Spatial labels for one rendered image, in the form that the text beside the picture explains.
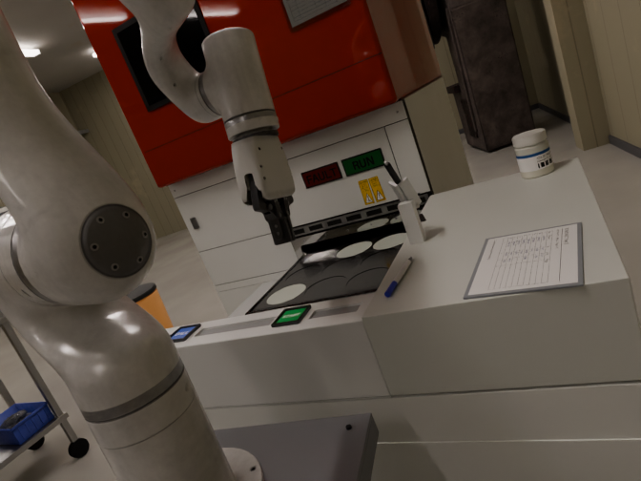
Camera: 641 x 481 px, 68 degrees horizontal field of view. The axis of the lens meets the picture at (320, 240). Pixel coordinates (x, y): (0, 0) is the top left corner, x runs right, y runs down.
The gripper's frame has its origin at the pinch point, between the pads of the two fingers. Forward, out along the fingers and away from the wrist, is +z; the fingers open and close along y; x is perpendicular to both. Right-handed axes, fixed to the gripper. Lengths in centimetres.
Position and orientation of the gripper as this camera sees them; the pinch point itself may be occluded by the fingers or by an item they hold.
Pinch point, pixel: (281, 230)
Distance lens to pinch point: 77.2
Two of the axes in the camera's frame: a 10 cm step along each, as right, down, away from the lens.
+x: 8.6, -2.1, -4.6
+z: 2.7, 9.6, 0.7
